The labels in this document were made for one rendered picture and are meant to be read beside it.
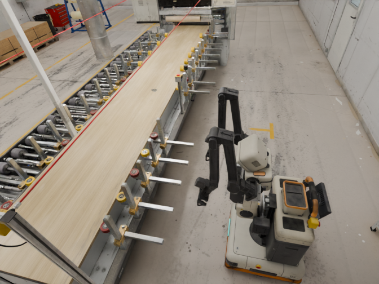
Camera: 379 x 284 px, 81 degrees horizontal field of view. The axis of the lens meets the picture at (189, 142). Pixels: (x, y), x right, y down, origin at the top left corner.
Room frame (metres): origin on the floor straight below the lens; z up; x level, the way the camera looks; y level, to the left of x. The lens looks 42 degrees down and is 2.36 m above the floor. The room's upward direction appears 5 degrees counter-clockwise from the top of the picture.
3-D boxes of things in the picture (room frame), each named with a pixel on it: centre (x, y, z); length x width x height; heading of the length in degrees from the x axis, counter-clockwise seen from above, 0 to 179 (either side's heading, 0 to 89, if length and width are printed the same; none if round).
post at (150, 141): (1.46, 0.34, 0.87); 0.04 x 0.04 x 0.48; 74
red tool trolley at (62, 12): (10.12, 4.68, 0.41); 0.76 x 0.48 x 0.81; 170
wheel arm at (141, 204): (0.99, 0.38, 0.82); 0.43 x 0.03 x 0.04; 74
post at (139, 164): (1.22, 0.41, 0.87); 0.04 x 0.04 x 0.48; 74
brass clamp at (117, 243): (0.76, 0.55, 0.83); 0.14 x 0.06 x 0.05; 164
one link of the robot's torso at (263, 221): (0.94, -0.45, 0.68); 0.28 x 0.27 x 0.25; 164
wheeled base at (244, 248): (0.95, -0.63, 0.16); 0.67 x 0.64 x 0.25; 74
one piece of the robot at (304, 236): (0.92, -0.72, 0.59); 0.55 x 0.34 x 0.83; 164
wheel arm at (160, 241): (0.75, 0.45, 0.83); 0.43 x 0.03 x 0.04; 74
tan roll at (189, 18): (5.55, -0.30, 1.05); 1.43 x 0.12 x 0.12; 74
